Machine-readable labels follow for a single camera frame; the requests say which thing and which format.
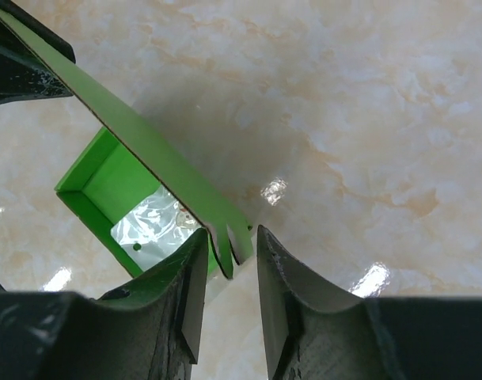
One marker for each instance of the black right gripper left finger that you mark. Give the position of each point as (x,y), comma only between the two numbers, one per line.
(149,328)

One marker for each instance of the small white paper scrap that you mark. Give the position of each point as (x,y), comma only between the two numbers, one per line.
(154,229)

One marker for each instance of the green paper box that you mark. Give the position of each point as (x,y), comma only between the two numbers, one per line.
(128,160)

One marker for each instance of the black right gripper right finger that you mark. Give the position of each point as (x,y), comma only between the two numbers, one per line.
(314,329)

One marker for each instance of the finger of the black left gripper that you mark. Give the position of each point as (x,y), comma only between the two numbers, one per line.
(23,77)

